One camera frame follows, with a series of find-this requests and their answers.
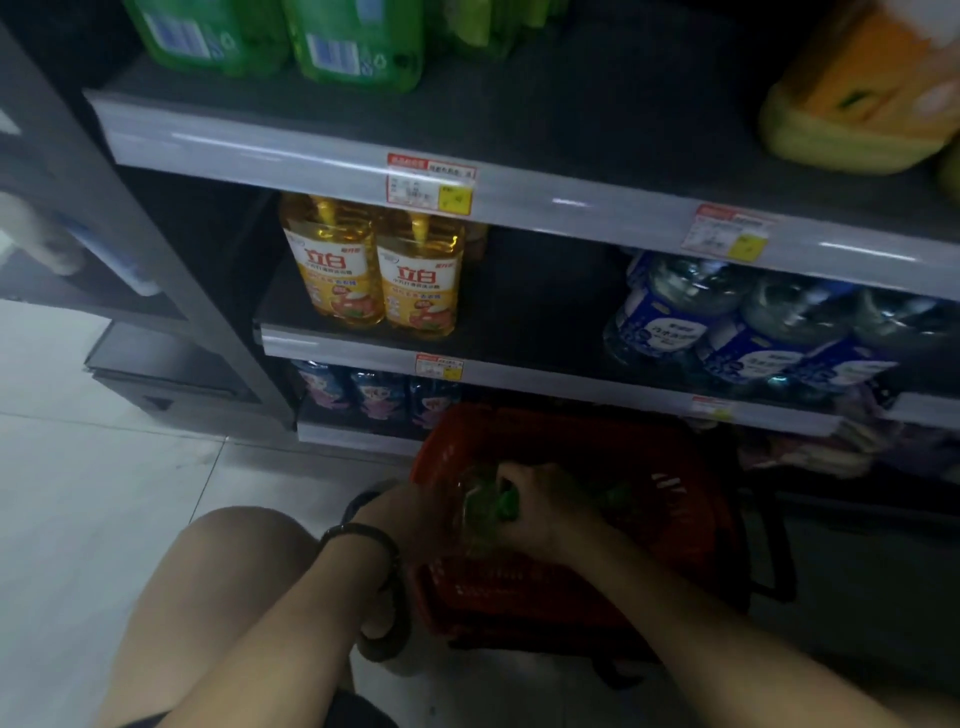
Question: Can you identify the person's right hand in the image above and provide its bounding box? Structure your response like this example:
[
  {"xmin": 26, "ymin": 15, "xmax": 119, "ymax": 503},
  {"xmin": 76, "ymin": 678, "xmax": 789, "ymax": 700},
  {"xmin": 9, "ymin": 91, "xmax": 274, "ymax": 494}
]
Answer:
[{"xmin": 495, "ymin": 461, "xmax": 605, "ymax": 565}]

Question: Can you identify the person's left hand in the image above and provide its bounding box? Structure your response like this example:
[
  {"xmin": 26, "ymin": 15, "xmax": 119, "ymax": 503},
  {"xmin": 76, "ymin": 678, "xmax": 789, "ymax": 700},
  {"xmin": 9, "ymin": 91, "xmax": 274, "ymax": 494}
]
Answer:
[{"xmin": 358, "ymin": 480, "xmax": 472, "ymax": 565}]

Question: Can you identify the green plastic bottle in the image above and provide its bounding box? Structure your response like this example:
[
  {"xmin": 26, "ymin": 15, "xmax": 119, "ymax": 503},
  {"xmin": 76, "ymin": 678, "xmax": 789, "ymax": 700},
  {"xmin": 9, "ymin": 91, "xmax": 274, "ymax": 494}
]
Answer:
[{"xmin": 451, "ymin": 465, "xmax": 526, "ymax": 560}]

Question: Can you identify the person's right forearm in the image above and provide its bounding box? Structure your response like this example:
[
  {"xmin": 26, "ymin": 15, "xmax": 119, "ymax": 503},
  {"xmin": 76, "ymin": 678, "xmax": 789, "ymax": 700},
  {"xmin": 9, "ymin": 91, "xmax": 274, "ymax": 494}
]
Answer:
[{"xmin": 558, "ymin": 521, "xmax": 912, "ymax": 728}]

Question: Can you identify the person's left forearm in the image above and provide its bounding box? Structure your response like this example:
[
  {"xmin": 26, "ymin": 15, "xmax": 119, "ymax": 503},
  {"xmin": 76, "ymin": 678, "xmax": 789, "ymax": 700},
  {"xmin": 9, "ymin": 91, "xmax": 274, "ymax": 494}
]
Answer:
[{"xmin": 157, "ymin": 521, "xmax": 402, "ymax": 728}]

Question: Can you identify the low grey store shelf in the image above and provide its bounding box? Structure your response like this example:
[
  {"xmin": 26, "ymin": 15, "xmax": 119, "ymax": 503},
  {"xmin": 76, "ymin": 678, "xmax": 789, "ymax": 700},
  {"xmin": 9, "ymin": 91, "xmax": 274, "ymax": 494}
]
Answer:
[{"xmin": 295, "ymin": 397, "xmax": 426, "ymax": 459}]

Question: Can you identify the red shopping basket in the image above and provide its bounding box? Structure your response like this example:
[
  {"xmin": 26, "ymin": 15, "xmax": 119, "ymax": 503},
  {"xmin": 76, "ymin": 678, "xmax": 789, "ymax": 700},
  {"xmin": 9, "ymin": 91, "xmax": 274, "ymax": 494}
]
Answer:
[{"xmin": 341, "ymin": 405, "xmax": 798, "ymax": 691}]

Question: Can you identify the yellow dish soap bottle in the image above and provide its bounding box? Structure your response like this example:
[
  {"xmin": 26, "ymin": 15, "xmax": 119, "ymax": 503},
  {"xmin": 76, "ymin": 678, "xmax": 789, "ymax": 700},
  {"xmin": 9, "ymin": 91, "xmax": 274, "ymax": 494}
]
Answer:
[
  {"xmin": 278, "ymin": 192, "xmax": 386, "ymax": 328},
  {"xmin": 374, "ymin": 210, "xmax": 467, "ymax": 341}
]

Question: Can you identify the clear bottle blue label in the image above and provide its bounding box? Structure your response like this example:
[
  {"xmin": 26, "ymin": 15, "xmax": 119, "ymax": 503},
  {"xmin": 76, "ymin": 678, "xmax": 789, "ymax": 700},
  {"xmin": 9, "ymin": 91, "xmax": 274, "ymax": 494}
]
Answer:
[
  {"xmin": 603, "ymin": 250, "xmax": 753, "ymax": 370},
  {"xmin": 696, "ymin": 273, "xmax": 861, "ymax": 388},
  {"xmin": 793, "ymin": 288, "xmax": 960, "ymax": 400}
]

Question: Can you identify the person's left leg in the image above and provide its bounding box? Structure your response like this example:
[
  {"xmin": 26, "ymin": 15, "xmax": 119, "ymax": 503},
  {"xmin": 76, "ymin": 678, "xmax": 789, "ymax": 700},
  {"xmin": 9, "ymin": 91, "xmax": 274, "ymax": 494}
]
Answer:
[{"xmin": 96, "ymin": 506, "xmax": 399, "ymax": 728}]

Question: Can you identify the large red white price tag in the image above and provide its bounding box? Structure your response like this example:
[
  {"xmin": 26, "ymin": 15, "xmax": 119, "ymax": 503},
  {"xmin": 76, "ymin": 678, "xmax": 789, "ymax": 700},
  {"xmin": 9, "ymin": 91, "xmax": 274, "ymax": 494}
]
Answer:
[
  {"xmin": 680, "ymin": 203, "xmax": 778, "ymax": 264},
  {"xmin": 385, "ymin": 153, "xmax": 478, "ymax": 218}
]

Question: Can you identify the pile of colourful packets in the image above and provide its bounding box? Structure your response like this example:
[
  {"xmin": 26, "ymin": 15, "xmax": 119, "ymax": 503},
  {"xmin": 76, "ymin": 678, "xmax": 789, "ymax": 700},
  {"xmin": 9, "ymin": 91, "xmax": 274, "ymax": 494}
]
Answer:
[{"xmin": 738, "ymin": 405, "xmax": 960, "ymax": 485}]

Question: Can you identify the wide grey store shelf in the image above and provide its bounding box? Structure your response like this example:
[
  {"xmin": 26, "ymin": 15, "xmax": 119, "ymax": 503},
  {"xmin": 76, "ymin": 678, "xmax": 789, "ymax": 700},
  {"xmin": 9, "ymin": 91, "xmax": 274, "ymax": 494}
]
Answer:
[{"xmin": 84, "ymin": 15, "xmax": 960, "ymax": 303}]

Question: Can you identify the blue white packet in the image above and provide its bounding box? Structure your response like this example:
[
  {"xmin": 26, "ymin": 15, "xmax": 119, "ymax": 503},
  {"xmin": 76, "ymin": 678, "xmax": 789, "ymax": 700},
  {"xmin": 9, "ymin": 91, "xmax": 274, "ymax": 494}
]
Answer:
[{"xmin": 63, "ymin": 216, "xmax": 163, "ymax": 298}]

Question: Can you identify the large green detergent bottle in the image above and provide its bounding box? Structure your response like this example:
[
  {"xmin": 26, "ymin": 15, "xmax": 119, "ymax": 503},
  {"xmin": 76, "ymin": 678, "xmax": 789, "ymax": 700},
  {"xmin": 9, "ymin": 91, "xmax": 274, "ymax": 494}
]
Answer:
[
  {"xmin": 282, "ymin": 0, "xmax": 429, "ymax": 94},
  {"xmin": 122, "ymin": 0, "xmax": 291, "ymax": 78},
  {"xmin": 426, "ymin": 0, "xmax": 528, "ymax": 61}
]

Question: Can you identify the white bottle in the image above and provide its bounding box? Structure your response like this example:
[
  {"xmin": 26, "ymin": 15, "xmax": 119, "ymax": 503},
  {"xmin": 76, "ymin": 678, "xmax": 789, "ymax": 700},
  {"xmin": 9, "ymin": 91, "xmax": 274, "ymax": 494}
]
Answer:
[{"xmin": 0, "ymin": 190, "xmax": 88, "ymax": 276}]

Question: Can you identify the large yellow orange bottle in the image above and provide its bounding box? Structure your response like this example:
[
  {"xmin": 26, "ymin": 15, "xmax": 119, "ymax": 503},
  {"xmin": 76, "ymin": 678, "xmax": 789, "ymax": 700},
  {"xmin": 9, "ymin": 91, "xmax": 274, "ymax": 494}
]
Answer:
[{"xmin": 757, "ymin": 0, "xmax": 960, "ymax": 177}]

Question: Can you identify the dark bead bracelet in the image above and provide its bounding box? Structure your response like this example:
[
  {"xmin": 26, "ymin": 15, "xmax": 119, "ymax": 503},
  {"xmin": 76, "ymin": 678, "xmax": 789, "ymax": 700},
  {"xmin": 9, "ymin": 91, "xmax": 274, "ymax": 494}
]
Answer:
[{"xmin": 318, "ymin": 521, "xmax": 414, "ymax": 665}]

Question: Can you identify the grey shelving side frame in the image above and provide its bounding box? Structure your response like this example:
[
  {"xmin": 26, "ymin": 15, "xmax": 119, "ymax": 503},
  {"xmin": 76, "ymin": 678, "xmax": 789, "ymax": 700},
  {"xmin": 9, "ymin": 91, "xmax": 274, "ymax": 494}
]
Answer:
[{"xmin": 0, "ymin": 22, "xmax": 298, "ymax": 451}]

